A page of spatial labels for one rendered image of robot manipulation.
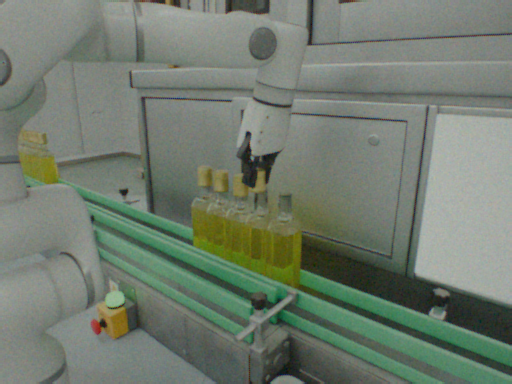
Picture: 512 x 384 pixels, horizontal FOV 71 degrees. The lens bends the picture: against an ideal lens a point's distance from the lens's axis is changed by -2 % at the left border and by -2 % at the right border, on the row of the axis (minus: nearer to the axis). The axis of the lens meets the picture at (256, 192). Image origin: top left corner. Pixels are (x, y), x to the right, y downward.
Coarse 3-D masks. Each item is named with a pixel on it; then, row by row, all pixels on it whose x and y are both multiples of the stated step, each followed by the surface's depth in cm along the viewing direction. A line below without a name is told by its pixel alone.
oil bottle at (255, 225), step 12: (252, 216) 76; (264, 216) 75; (252, 228) 76; (264, 228) 75; (252, 240) 77; (264, 240) 75; (252, 252) 78; (264, 252) 76; (252, 264) 78; (264, 264) 77
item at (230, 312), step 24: (96, 240) 102; (120, 240) 93; (120, 264) 95; (144, 264) 87; (168, 264) 81; (168, 288) 82; (192, 288) 76; (216, 288) 72; (216, 312) 73; (240, 312) 68
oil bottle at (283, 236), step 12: (276, 216) 75; (276, 228) 72; (288, 228) 71; (300, 228) 74; (276, 240) 73; (288, 240) 72; (300, 240) 75; (276, 252) 74; (288, 252) 72; (300, 252) 76; (276, 264) 74; (288, 264) 73; (276, 276) 75; (288, 276) 74
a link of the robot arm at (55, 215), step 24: (0, 168) 45; (0, 192) 45; (24, 192) 49; (48, 192) 51; (72, 192) 54; (0, 216) 45; (24, 216) 47; (48, 216) 49; (72, 216) 52; (0, 240) 45; (24, 240) 47; (48, 240) 50; (72, 240) 53; (96, 264) 54; (96, 288) 54
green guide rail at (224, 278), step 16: (96, 224) 117; (112, 224) 109; (128, 224) 104; (128, 240) 105; (144, 240) 99; (160, 240) 94; (160, 256) 96; (176, 256) 91; (192, 256) 86; (192, 272) 88; (208, 272) 84; (224, 272) 80; (224, 288) 82; (240, 288) 78; (256, 288) 74; (272, 288) 72; (272, 304) 73; (272, 320) 74
